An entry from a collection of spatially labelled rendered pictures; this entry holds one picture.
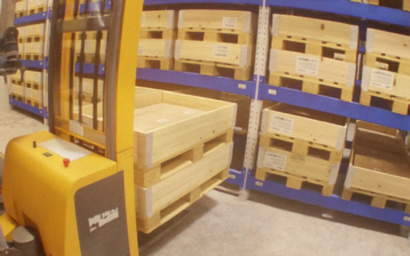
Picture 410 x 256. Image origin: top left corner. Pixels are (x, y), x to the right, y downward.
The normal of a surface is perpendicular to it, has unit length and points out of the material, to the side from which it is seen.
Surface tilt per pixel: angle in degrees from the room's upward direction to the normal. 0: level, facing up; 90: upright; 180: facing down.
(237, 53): 90
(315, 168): 90
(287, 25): 90
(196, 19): 90
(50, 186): 68
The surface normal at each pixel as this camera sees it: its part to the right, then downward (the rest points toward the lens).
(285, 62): -0.49, 0.19
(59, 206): -0.43, -0.08
